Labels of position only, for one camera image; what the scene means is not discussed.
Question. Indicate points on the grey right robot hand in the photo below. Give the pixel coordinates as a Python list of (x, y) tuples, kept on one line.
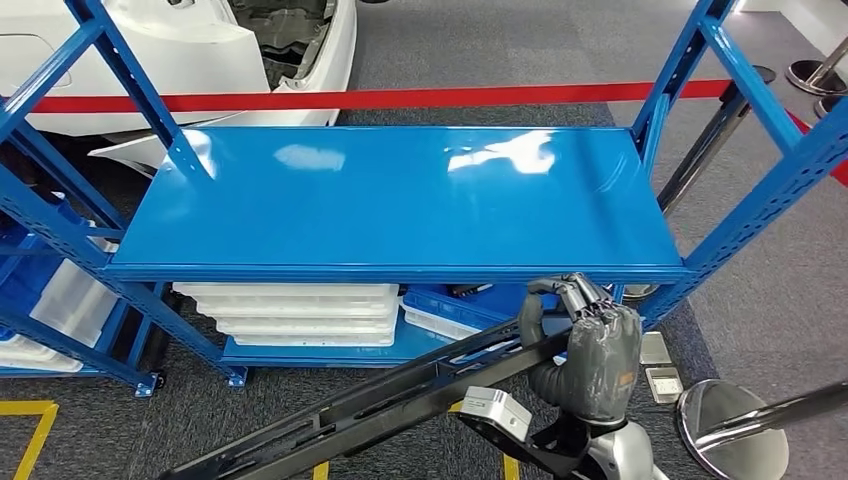
[(606, 358)]

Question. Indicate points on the long black plastic part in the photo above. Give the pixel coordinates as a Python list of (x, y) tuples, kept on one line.
[(411, 387)]

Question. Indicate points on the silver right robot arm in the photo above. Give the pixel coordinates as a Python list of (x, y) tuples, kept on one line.
[(629, 457)]

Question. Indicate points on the blue metal shelf rack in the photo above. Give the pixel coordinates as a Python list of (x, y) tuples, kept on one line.
[(397, 199), (79, 358)]

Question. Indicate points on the metal floor outlet plate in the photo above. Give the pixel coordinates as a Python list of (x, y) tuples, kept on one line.
[(656, 348), (664, 385)]

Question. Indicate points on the black trim strip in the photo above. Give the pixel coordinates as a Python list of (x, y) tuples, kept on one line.
[(464, 290)]

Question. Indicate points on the blue plastic crate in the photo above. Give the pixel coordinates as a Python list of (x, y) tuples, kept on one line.
[(26, 285), (450, 311)]

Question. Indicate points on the red barrier belt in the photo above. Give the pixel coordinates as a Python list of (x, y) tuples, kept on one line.
[(397, 99)]

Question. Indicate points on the white car body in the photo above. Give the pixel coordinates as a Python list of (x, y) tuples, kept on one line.
[(132, 53)]

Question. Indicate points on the chrome stanchion post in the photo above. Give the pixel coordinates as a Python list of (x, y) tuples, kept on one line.
[(811, 76), (709, 139), (831, 107), (729, 424)]

